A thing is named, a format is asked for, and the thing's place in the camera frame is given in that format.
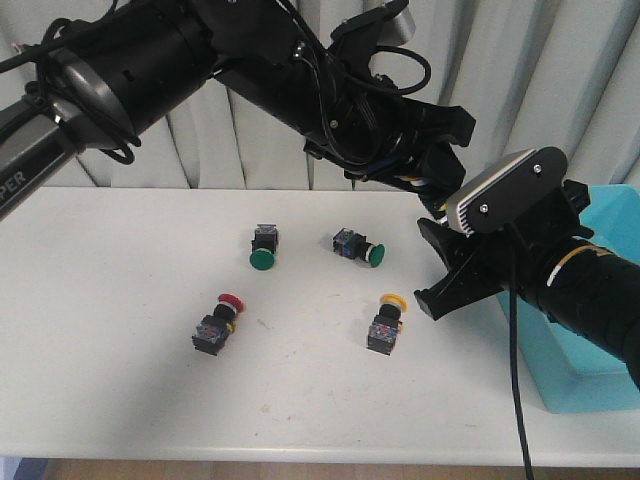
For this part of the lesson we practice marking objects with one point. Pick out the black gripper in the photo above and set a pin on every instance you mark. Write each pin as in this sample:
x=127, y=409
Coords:
x=522, y=256
x=365, y=124

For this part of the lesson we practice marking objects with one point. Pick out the turquoise plastic box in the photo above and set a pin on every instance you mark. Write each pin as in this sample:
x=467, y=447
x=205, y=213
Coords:
x=573, y=375

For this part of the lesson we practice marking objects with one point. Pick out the yellow push button lying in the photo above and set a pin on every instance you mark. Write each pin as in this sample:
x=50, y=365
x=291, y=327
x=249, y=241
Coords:
x=386, y=324

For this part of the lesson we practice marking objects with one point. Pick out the green push button right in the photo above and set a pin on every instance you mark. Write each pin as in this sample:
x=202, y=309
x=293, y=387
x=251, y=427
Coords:
x=353, y=245

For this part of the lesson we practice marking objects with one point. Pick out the green push button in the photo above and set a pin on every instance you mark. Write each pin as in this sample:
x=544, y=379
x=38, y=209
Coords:
x=353, y=245
x=264, y=247

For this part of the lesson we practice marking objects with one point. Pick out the white pleated curtain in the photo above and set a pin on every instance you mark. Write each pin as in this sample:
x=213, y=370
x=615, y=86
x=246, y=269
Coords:
x=532, y=74

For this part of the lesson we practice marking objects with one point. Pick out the green push button left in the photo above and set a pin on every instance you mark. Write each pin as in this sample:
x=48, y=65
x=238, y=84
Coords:
x=264, y=247

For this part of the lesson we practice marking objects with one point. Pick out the red push button lying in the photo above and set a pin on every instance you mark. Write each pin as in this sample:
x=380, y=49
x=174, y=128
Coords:
x=214, y=329

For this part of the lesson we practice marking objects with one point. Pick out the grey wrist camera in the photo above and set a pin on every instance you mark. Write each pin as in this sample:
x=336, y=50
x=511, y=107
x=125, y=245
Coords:
x=396, y=25
x=505, y=190

